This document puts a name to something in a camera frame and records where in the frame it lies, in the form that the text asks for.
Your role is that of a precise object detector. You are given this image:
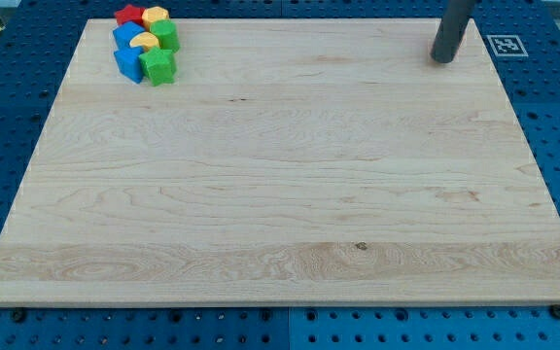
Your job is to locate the green star block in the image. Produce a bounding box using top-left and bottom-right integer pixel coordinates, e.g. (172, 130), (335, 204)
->
(139, 47), (177, 87)

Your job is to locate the white fiducial marker tag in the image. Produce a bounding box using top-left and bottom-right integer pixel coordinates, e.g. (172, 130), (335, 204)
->
(487, 34), (528, 57)

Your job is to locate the red star block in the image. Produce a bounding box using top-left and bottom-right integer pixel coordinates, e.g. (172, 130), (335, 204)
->
(114, 4), (146, 26)

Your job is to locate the blue upper block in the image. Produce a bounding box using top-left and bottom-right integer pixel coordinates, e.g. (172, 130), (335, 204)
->
(112, 21), (145, 50)

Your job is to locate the green cylinder block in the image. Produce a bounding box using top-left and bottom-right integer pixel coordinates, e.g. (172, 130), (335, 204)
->
(150, 19), (181, 53)

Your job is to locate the black left bolt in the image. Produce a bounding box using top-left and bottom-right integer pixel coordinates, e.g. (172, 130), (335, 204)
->
(11, 308), (26, 323)

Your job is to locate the blue lower block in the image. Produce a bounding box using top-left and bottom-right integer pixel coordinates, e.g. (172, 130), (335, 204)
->
(114, 47), (144, 84)

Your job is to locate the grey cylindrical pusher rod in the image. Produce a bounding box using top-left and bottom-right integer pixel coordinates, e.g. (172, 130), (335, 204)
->
(430, 0), (476, 64)

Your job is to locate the black right bolt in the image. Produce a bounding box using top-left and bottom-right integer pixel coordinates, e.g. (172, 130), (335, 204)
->
(548, 304), (560, 320)

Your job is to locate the yellow half-moon block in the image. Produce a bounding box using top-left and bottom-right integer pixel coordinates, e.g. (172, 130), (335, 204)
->
(129, 31), (160, 53)

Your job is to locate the blue block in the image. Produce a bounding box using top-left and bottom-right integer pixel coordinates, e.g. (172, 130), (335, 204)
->
(112, 21), (145, 50)
(114, 47), (144, 84)

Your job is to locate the yellow hexagon block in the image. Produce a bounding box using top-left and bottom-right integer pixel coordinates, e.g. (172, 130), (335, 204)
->
(141, 6), (170, 30)

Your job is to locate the black bolt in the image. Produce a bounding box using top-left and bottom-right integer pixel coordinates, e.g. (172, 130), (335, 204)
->
(548, 304), (560, 320)
(11, 308), (26, 323)

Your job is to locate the wooden board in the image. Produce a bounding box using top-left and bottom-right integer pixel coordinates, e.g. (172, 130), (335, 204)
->
(0, 18), (560, 308)

